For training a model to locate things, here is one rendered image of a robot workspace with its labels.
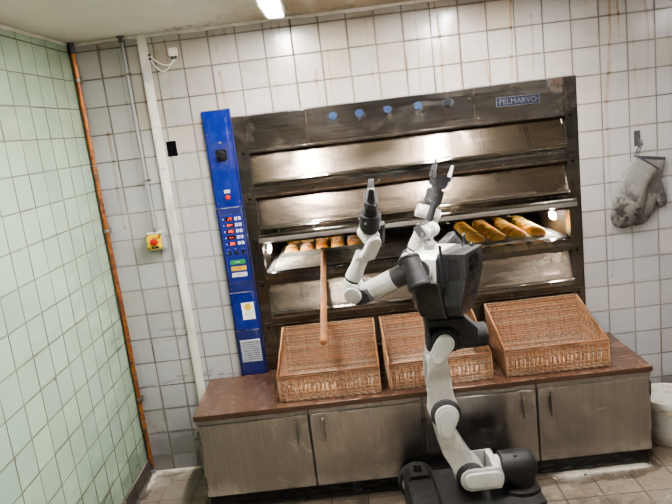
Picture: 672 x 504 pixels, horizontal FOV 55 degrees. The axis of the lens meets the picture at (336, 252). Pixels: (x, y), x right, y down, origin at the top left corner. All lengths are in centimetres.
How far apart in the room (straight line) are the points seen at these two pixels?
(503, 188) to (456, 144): 37
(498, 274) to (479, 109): 97
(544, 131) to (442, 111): 59
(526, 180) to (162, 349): 238
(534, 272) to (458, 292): 121
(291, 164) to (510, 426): 187
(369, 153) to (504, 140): 77
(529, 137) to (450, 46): 68
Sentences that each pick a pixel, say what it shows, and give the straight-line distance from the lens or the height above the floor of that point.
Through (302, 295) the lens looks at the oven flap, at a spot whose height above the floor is 102.
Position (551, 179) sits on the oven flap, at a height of 154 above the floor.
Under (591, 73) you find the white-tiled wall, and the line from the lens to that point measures 398.
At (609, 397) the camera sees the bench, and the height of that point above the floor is 43.
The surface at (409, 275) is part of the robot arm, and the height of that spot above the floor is 134.
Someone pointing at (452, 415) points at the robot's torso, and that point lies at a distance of 309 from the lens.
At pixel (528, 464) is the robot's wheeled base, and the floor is 31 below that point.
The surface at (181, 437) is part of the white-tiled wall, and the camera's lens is 428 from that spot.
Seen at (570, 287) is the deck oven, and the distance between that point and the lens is 408.
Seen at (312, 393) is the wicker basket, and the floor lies 61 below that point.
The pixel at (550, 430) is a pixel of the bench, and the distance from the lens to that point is 372.
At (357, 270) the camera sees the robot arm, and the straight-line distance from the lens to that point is 276.
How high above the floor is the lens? 200
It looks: 11 degrees down
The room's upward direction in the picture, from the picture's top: 7 degrees counter-clockwise
